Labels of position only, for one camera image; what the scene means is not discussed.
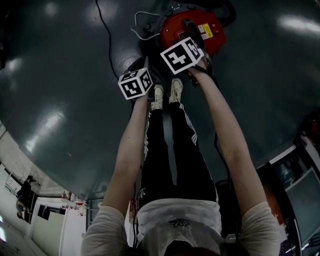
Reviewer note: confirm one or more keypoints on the person's white shoe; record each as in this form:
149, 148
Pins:
175, 91
158, 97

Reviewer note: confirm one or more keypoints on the black striped trousers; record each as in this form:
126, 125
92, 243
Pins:
180, 165

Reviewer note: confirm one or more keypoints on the red canister vacuum cleaner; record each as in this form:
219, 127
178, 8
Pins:
175, 27

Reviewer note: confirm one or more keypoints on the person's right forearm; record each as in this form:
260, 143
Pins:
225, 130

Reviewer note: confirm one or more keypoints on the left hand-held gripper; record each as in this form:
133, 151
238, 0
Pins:
135, 85

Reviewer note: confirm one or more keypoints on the red appliance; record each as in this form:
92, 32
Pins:
312, 125

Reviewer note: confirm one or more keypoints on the white t-shirt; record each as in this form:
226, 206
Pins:
180, 232

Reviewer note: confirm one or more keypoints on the person's left forearm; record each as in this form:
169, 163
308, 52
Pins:
130, 140

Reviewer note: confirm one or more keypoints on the person's right white shoe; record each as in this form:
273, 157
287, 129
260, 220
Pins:
175, 91

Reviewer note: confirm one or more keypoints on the black-framed glass partition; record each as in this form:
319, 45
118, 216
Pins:
297, 195

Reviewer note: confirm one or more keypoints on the white storage cabinet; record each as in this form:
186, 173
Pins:
57, 225

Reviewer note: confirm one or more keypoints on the person's left white shoe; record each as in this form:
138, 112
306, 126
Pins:
158, 97

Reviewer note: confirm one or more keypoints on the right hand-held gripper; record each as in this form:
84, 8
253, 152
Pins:
181, 56

